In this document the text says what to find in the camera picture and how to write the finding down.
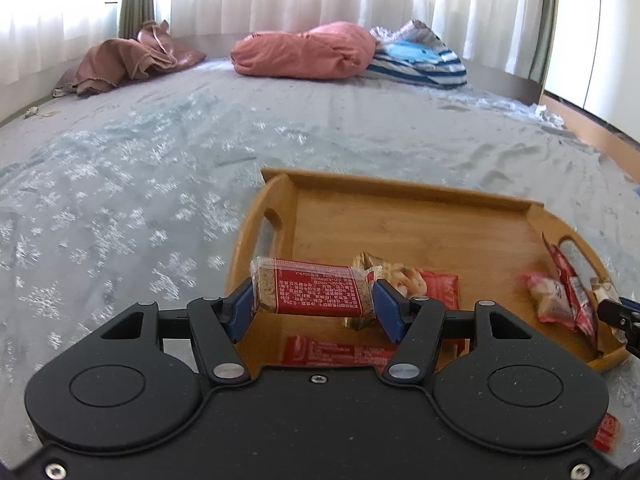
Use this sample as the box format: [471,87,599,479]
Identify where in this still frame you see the long red snack bar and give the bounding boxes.
[281,335,395,372]

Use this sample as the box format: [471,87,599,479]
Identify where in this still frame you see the wooden bed frame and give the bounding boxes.
[540,94,640,182]

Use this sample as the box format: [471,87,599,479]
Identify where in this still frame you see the grey snowflake bed sheet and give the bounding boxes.
[1,61,639,466]

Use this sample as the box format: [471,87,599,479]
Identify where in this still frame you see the beige cake packet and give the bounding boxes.
[522,272,576,330]

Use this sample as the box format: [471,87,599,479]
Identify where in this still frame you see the slim red snack stick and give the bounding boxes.
[542,236,598,348]

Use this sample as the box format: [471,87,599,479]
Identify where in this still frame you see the mauve crumpled cloth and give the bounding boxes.
[52,21,206,96]

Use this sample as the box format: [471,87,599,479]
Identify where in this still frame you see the blue striped pillow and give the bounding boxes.
[361,20,468,90]

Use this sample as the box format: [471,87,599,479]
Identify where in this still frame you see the red cracker packet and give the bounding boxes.
[250,257,373,318]

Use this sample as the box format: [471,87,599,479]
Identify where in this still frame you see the pink pillow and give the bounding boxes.
[230,22,376,80]

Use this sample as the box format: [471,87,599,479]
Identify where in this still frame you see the wooden serving tray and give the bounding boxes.
[226,168,629,372]

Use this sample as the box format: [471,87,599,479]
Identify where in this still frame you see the small red wafer packet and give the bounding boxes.
[591,413,622,453]

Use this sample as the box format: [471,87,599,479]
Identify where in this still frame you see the white sheer curtain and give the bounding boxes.
[1,0,554,84]

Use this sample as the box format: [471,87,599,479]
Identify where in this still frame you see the red peanut bag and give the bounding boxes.
[352,252,459,310]

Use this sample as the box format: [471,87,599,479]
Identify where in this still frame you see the white crumpled tissue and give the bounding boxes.
[529,104,565,130]

